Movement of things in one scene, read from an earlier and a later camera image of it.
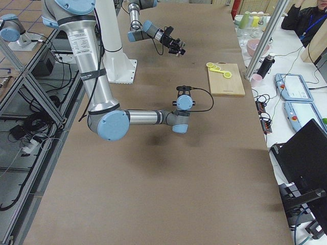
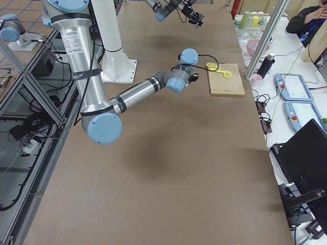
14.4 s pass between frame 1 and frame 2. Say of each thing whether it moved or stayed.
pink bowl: stayed
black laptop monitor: stayed
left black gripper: moved
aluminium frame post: stayed
